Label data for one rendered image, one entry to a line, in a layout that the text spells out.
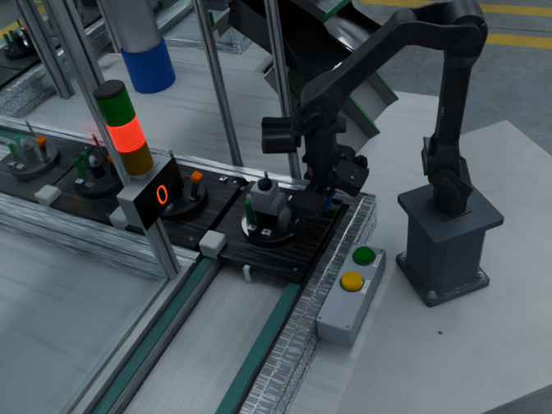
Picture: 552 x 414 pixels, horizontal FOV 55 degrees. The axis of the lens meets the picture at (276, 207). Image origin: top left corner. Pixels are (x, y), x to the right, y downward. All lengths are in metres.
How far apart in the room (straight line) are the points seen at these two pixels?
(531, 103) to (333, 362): 2.48
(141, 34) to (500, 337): 1.40
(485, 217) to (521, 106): 2.26
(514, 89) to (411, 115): 1.82
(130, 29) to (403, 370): 1.35
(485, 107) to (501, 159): 1.76
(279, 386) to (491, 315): 0.46
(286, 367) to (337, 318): 0.13
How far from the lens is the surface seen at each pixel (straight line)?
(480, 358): 1.11
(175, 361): 1.08
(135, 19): 1.87
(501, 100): 3.33
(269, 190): 1.09
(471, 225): 1.04
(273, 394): 0.96
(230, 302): 1.13
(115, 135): 0.88
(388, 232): 1.29
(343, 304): 1.04
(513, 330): 1.16
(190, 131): 1.72
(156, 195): 0.95
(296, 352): 0.99
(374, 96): 1.45
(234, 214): 1.22
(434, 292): 1.15
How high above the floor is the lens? 1.80
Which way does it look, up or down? 43 degrees down
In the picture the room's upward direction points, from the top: 11 degrees counter-clockwise
